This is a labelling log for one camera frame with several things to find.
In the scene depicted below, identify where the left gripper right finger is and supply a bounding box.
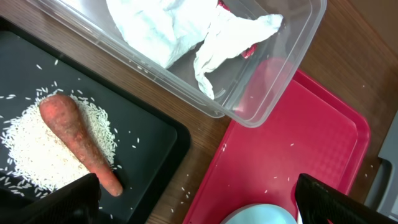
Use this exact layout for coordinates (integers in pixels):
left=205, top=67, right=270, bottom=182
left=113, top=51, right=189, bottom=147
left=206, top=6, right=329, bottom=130
left=295, top=173, right=397, bottom=224

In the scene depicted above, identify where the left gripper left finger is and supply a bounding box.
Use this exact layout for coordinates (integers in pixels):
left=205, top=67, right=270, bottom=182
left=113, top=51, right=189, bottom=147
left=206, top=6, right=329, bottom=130
left=1, top=174, right=101, bottom=224

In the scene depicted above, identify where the light blue plate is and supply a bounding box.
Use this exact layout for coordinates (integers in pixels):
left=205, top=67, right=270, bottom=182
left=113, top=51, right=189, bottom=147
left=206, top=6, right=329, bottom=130
left=220, top=203, right=297, bottom=224

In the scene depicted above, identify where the white rice pile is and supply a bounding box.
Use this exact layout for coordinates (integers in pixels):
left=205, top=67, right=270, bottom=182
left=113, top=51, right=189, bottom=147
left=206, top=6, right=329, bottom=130
left=0, top=58, right=141, bottom=218

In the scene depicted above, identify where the orange carrot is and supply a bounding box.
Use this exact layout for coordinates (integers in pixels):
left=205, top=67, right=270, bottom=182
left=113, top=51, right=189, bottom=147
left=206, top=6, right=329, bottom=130
left=39, top=94, right=123, bottom=197

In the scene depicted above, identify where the red strawberry wrapper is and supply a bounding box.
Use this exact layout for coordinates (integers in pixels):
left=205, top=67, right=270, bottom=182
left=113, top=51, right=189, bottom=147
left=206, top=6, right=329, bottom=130
left=218, top=0, right=257, bottom=59

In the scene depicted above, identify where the white napkin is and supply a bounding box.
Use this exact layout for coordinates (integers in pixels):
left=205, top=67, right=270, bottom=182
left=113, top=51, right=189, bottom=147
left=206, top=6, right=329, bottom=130
left=106, top=0, right=284, bottom=99

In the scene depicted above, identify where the grey dishwasher rack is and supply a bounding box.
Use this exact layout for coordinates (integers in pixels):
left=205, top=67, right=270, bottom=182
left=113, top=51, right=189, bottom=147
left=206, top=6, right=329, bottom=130
left=364, top=114, right=397, bottom=222

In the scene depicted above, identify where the red serving tray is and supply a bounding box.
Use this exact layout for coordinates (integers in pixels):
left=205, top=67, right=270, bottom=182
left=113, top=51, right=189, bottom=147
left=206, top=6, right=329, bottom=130
left=184, top=71, right=370, bottom=224

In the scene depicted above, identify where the black tray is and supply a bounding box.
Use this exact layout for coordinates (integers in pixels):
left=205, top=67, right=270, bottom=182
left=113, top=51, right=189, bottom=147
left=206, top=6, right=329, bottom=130
left=1, top=19, right=191, bottom=223

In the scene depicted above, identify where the clear plastic bin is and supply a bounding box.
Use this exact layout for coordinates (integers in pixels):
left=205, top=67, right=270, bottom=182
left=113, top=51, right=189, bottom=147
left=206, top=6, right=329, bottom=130
left=34, top=0, right=326, bottom=128

